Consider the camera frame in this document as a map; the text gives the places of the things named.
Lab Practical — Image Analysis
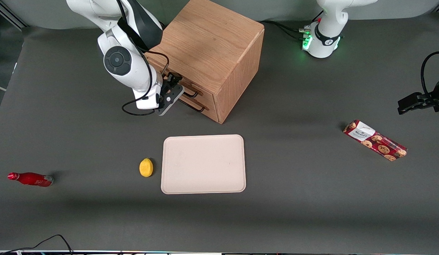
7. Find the wooden drawer with black handle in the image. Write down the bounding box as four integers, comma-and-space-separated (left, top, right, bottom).
170, 89, 220, 123
148, 55, 215, 109

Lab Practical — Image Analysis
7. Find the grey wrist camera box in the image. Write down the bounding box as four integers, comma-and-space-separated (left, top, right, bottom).
156, 85, 185, 117

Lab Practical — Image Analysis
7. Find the wooden drawer cabinet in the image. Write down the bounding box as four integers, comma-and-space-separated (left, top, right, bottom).
145, 0, 265, 124

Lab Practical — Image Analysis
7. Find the black base cable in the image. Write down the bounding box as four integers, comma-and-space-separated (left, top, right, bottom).
264, 19, 312, 40

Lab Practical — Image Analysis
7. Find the aluminium frame rail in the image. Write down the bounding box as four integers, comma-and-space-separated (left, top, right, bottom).
0, 5, 28, 31

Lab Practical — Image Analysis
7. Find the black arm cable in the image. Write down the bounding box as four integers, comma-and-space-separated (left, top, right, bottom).
116, 0, 170, 117

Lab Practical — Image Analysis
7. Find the red soda bottle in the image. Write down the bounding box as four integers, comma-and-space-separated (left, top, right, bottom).
7, 172, 54, 187

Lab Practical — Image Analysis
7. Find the black looped cable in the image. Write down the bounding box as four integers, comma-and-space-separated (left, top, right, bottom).
0, 234, 74, 255

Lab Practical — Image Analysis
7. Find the red cookie box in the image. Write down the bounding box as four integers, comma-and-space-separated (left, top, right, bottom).
343, 120, 408, 162

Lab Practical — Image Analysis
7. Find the beige rectangular tray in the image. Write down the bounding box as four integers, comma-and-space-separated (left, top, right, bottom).
161, 134, 247, 195

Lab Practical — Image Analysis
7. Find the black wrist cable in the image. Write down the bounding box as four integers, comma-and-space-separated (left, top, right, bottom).
420, 51, 439, 97

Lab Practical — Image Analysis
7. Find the yellow lemon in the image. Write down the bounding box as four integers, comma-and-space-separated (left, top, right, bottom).
139, 158, 154, 177

